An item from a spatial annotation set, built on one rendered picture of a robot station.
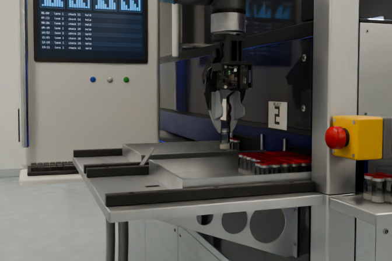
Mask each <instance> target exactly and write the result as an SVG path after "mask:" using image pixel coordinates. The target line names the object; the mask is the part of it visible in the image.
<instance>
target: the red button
mask: <svg viewBox="0 0 392 261"><path fill-rule="evenodd" d="M346 140H347V136H346V133H345V131H344V129H343V128H342V127H341V126H331V127H329V128H328V129H327V130H326V133H325V142H326V144H327V146H328V147H329V148H331V149H333V150H335V149H342V148H343V147H344V146H345V144H346Z"/></svg>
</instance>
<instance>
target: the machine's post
mask: <svg viewBox="0 0 392 261"><path fill-rule="evenodd" d="M358 37H359V0H314V31H313V111H312V152H311V180H312V181H313V182H314V192H316V193H319V194H322V195H323V204H322V205H315V206H311V233H310V261H354V249H355V217H352V216H350V215H347V214H345V213H342V212H340V211H338V210H335V209H332V208H330V198H331V197H342V196H355V189H356V160H352V159H349V158H344V157H338V156H334V155H333V150H332V149H331V148H329V147H328V146H327V144H326V141H325V133H326V130H327V129H328V128H329V127H331V126H333V117H334V116H336V115H357V98H358Z"/></svg>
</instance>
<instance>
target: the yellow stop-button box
mask: <svg viewBox="0 0 392 261"><path fill-rule="evenodd" d="M333 126H341V127H342V128H343V129H344V131H345V133H346V144H345V146H344V147H343V148H342V149H335V150H332V154H333V155H334V156H338V157H344V158H349V159H352V160H379V159H390V158H391V139H392V118H391V117H381V116H373V115H336V116H334V117H333Z"/></svg>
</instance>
